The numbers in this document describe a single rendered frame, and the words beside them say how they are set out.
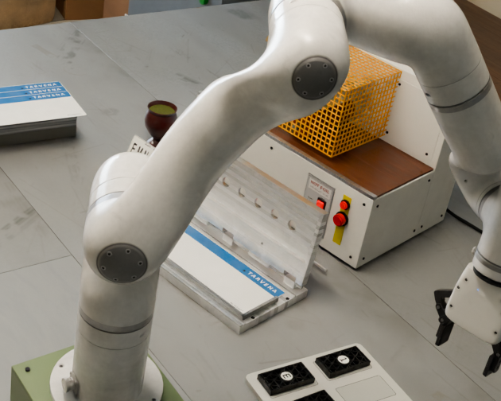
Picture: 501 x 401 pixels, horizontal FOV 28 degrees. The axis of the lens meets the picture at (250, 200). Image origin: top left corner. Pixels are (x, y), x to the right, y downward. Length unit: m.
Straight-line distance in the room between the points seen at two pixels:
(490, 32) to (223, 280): 1.94
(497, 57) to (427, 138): 1.29
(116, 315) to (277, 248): 0.65
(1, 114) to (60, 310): 0.64
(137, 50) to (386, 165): 1.07
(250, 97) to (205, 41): 1.90
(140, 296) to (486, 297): 0.53
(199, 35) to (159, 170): 1.87
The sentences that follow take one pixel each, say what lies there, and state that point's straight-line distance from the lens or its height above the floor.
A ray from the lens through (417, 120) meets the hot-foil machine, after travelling 2.30.
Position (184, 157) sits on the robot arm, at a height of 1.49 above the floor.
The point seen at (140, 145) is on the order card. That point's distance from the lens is 2.46.
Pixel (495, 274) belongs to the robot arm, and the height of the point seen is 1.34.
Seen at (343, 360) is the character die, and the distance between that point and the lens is 1.96.
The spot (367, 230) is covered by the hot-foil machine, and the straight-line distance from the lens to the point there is 2.18.
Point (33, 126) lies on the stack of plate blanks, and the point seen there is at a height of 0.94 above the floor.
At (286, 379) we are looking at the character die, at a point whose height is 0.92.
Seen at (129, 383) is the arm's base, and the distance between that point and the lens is 1.65.
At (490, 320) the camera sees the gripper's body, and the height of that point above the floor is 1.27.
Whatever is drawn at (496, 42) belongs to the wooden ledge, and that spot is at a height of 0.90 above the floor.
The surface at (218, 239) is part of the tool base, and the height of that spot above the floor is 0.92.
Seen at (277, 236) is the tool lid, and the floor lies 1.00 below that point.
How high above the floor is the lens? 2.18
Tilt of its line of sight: 32 degrees down
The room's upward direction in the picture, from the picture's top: 11 degrees clockwise
